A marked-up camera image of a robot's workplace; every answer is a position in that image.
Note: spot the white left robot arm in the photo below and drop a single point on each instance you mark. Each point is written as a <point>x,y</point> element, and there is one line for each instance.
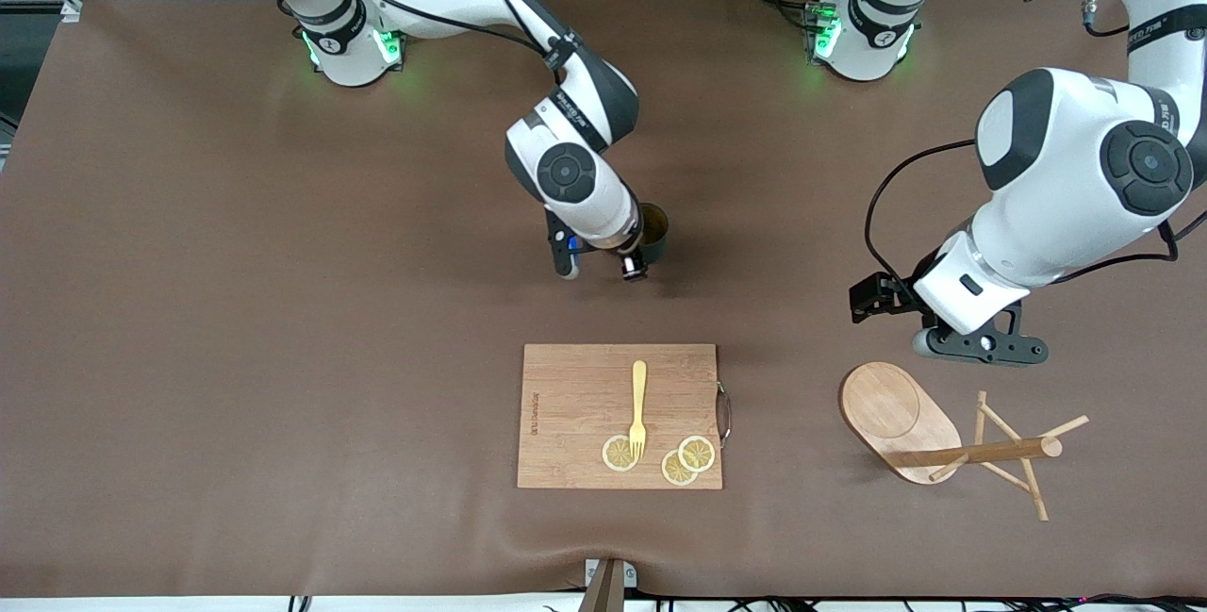
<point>1066,178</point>

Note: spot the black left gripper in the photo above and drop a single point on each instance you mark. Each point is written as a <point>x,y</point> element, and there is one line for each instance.
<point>897,295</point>

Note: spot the brown table mat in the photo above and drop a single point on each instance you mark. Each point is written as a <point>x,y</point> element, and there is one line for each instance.
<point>283,357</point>

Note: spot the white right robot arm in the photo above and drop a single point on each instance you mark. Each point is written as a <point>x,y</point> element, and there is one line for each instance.
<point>566,173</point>

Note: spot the lemon slice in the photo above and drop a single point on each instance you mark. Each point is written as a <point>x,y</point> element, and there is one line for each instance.
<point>698,454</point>
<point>671,472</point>
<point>613,454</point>

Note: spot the wooden mug tree rack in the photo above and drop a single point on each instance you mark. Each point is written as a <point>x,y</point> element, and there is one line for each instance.
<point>882,405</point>

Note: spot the aluminium camera mount profile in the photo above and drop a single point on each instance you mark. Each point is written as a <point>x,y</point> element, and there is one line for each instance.
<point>603,593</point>

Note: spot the teal mug with yellow inside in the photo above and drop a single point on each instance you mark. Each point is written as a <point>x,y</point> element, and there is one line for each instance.
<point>658,239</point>

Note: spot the yellow plastic fork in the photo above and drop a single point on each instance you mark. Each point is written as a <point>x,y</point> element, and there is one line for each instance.
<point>639,386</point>

